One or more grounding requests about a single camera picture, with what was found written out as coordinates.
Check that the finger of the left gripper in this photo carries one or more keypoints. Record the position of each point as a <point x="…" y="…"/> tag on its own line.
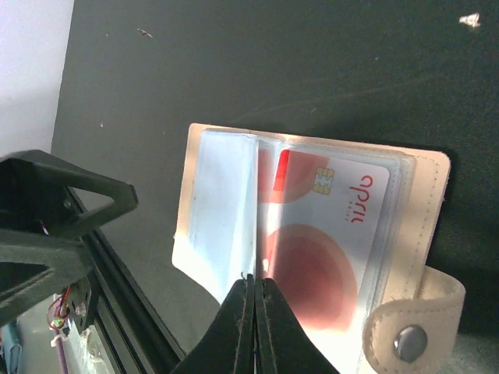
<point x="34" y="267"/>
<point x="37" y="196"/>

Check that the beige leather card holder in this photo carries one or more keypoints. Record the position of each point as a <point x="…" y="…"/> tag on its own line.
<point x="407" y="314"/>

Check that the white slotted cable duct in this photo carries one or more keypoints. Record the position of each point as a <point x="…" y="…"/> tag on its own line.
<point x="11" y="347"/>

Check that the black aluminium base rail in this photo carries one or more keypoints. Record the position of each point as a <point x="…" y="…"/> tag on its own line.
<point x="133" y="333"/>

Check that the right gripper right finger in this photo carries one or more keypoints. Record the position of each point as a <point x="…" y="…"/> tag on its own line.
<point x="281" y="343"/>

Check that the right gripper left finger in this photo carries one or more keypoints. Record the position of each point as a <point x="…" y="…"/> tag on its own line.
<point x="228" y="345"/>

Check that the red white card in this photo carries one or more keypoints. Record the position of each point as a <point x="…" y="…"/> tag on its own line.
<point x="322" y="217"/>

